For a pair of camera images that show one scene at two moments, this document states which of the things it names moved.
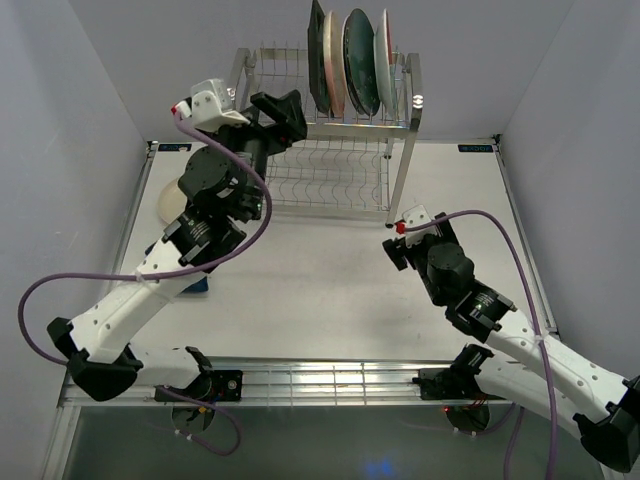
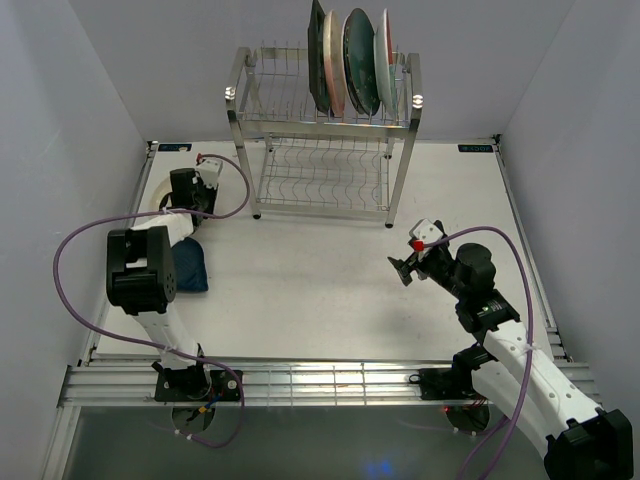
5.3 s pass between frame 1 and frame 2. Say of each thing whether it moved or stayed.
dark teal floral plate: stayed
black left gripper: moved
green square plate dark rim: stayed
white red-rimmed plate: stayed
